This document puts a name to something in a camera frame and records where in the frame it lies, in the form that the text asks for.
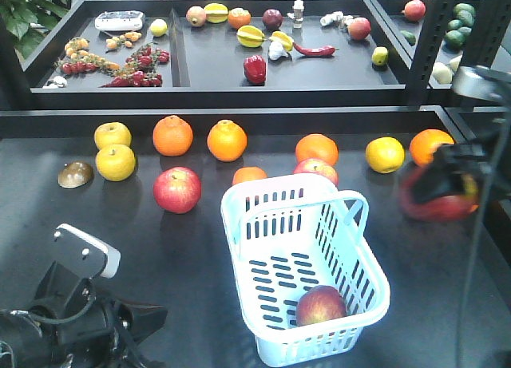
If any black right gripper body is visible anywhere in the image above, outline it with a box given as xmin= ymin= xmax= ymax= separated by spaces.
xmin=456 ymin=120 xmax=510 ymax=200

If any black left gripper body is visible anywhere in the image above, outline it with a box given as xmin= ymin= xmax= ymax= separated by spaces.
xmin=23 ymin=262 xmax=136 ymax=367

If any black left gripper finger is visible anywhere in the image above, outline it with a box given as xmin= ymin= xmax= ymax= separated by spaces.
xmin=113 ymin=300 xmax=168 ymax=344

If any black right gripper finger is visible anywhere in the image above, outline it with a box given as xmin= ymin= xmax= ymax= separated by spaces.
xmin=410 ymin=144 xmax=465 ymax=204

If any light blue plastic basket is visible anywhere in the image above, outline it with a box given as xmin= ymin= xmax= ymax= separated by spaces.
xmin=220 ymin=173 xmax=390 ymax=367

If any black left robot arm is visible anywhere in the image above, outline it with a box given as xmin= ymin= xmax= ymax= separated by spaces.
xmin=1 ymin=263 xmax=168 ymax=367

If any large orange right rear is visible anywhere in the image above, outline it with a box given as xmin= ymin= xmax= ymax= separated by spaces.
xmin=409 ymin=129 xmax=454 ymax=167

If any yellow orange citrus fruit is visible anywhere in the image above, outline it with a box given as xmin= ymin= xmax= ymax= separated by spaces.
xmin=365 ymin=137 xmax=406 ymax=174

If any pale green pear upper shelf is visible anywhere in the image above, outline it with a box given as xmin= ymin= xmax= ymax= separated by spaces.
xmin=431 ymin=62 xmax=454 ymax=85

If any black upper display shelf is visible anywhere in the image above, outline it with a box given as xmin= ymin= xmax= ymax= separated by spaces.
xmin=22 ymin=0 xmax=511 ymax=109

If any pink red apple centre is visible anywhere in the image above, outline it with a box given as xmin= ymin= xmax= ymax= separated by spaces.
xmin=293 ymin=157 xmax=339 ymax=186

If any pink red apple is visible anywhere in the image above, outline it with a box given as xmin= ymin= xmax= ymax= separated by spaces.
xmin=153 ymin=167 xmax=202 ymax=214
xmin=293 ymin=157 xmax=339 ymax=186

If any orange behind centre apple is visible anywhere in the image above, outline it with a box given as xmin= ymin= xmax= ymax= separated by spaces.
xmin=295 ymin=133 xmax=339 ymax=165

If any pink red apple rear left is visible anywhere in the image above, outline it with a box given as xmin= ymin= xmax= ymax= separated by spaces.
xmin=153 ymin=167 xmax=202 ymax=214

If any yellow green pear front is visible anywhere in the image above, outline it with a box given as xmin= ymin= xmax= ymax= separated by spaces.
xmin=95 ymin=144 xmax=136 ymax=182

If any yellow green pear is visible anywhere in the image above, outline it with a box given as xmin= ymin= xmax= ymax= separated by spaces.
xmin=95 ymin=144 xmax=136 ymax=182
xmin=93 ymin=121 xmax=132 ymax=150

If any red pomegranate upper shelf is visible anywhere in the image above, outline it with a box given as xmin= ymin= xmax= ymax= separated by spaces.
xmin=402 ymin=0 xmax=426 ymax=22

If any red chili pepper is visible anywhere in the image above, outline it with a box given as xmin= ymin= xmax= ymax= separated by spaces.
xmin=293 ymin=42 xmax=338 ymax=57

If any small orange centre left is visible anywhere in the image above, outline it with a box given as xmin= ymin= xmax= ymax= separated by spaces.
xmin=232 ymin=166 xmax=267 ymax=185

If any orange rear left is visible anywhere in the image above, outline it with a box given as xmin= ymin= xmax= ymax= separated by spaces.
xmin=153 ymin=115 xmax=193 ymax=156

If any yellow green pear rear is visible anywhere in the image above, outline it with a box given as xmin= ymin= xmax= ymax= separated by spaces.
xmin=93 ymin=121 xmax=132 ymax=150

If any white garlic bulb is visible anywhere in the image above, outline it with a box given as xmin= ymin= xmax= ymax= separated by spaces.
xmin=267 ymin=41 xmax=289 ymax=61

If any yellow starfruit right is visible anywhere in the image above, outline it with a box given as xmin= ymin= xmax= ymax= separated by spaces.
xmin=269 ymin=30 xmax=294 ymax=52

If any yellow starfruit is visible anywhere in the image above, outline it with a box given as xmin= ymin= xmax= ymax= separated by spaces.
xmin=269 ymin=30 xmax=294 ymax=52
xmin=236 ymin=25 xmax=266 ymax=48

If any red bell pepper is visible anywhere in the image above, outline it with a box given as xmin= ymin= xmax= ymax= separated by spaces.
xmin=243 ymin=55 xmax=267 ymax=85

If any dark purple plum fruit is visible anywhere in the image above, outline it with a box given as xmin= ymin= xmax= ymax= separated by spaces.
xmin=262 ymin=9 xmax=283 ymax=31

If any yellow starfruit left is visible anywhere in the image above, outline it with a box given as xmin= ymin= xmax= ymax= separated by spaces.
xmin=236 ymin=25 xmax=266 ymax=48

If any white remote controller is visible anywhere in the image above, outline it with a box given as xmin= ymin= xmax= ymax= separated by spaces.
xmin=94 ymin=10 xmax=145 ymax=31

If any green potted plant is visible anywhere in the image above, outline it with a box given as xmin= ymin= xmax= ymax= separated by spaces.
xmin=1 ymin=0 xmax=69 ymax=59

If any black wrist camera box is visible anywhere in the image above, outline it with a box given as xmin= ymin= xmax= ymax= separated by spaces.
xmin=50 ymin=224 xmax=121 ymax=279

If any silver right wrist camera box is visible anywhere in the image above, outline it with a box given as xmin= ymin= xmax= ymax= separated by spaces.
xmin=451 ymin=65 xmax=510 ymax=105

